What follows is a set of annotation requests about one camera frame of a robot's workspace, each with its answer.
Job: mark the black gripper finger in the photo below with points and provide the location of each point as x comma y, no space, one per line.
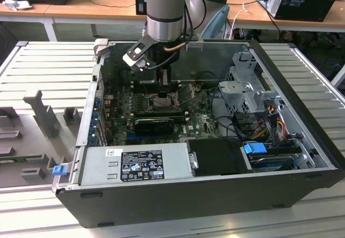
165,82

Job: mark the silver CPU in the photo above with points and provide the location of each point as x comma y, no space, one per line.
161,103

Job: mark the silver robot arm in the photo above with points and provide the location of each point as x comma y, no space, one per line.
164,6

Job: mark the CPU socket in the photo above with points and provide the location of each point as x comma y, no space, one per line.
150,105

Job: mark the black drive bay cover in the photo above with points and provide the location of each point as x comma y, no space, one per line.
215,157

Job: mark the black RAM stick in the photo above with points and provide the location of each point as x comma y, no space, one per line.
159,111

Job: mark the black graphics card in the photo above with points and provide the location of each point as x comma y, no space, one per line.
155,126

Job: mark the green motherboard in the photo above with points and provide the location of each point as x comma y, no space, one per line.
199,114

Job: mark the pale blue teach pendant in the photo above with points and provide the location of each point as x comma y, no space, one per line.
217,23

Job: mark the metal disk bay cage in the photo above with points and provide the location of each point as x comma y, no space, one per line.
242,92

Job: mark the wooden desk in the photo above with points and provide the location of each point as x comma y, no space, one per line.
89,3
250,14

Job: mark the silver power supply unit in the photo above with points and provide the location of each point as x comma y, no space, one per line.
94,165

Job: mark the blue disk carrier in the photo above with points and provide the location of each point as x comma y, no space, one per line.
253,151

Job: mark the black open PC case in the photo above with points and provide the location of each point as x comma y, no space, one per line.
188,205

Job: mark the hard disk drive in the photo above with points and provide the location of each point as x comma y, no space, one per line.
272,163

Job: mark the blue case latch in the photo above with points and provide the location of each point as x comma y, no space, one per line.
59,170

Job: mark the black desktop computer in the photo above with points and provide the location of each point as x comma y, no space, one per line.
304,3

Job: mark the crumpled white paper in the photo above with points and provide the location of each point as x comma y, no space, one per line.
16,3

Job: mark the green RAM stick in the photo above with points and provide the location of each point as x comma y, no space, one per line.
19,160

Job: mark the white table leg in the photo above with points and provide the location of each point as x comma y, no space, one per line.
339,77

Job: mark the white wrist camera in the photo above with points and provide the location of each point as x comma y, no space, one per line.
136,58

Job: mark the grey case hinge bracket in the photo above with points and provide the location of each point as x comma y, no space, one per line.
101,47

